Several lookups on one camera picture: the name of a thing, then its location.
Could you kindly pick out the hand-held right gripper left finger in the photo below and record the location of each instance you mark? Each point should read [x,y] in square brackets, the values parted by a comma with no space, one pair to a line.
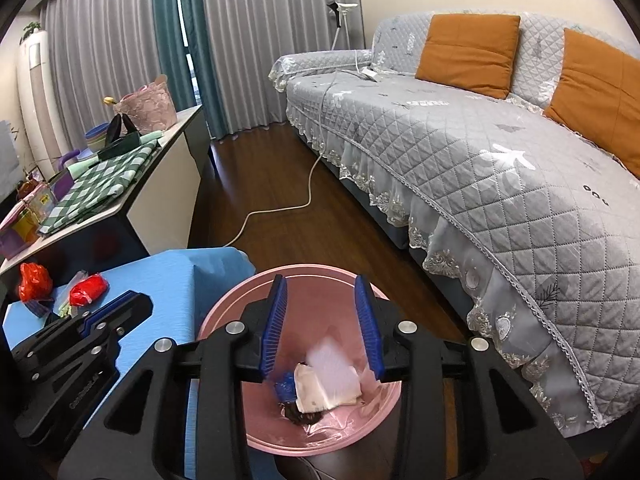
[275,330]

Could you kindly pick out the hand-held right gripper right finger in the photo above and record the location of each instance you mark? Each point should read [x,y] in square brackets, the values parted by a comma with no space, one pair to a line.
[367,330]

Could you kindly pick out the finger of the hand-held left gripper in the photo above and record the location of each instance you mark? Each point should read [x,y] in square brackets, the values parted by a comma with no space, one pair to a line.
[127,310]
[55,335]

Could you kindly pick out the translucent plastic pouch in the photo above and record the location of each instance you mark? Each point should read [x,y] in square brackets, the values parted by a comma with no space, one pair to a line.
[330,360]

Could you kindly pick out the pink plastic bin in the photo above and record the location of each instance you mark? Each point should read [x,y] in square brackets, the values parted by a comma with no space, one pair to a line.
[320,310]

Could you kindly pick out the blue plastic bag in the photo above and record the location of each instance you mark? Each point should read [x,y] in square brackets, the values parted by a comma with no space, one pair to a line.
[285,387]

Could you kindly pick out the large red plastic bag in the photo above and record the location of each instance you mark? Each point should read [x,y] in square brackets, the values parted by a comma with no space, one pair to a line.
[35,280]

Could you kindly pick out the white foil pouch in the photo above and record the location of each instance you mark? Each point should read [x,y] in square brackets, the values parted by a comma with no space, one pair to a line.
[315,387]

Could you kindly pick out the blue table mat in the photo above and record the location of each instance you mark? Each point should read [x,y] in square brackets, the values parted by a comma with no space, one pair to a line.
[160,280]

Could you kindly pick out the small red plastic bag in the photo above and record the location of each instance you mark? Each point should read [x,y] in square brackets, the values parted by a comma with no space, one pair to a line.
[87,290]

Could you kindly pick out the colourful rectangular box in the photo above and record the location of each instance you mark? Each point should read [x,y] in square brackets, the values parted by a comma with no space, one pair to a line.
[20,230]

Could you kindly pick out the green checkered cloth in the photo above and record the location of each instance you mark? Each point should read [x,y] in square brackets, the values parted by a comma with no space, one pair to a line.
[95,185]

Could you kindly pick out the purple plastic jug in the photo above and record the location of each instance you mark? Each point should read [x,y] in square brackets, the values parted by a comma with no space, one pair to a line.
[67,180]

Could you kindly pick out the grey quilted sofa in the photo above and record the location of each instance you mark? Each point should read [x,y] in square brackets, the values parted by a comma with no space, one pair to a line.
[450,185]

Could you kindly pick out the stacked plastic bowls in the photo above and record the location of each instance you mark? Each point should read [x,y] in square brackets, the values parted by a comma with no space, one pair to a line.
[97,137]

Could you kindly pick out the television with grey cover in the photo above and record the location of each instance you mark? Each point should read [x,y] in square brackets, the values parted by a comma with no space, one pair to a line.
[6,150]

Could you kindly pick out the pink basket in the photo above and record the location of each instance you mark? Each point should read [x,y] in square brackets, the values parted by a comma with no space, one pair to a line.
[150,107]

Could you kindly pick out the small yellow ornament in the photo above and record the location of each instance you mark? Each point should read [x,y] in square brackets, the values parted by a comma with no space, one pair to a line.
[108,101]

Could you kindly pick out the white standing air conditioner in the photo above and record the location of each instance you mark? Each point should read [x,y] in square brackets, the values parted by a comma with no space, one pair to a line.
[35,95]

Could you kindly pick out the white power strip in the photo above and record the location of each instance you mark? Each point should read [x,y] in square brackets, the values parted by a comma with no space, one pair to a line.
[372,75]

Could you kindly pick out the grey curtain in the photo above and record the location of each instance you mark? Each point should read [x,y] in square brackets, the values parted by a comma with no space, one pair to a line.
[260,35]
[100,35]

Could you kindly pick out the teal curtain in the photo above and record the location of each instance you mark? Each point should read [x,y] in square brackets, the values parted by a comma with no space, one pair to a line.
[172,35]

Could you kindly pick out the orange cushion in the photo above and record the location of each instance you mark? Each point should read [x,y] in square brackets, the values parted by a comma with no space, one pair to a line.
[470,55]
[595,90]

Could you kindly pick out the small leafy plant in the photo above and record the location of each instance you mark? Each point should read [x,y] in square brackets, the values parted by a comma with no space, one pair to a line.
[32,30]

